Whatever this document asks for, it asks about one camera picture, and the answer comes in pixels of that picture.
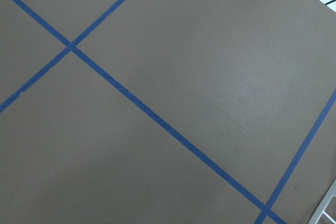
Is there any white wire cup rack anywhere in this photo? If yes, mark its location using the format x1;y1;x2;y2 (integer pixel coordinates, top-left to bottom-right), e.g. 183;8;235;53
308;192;335;224

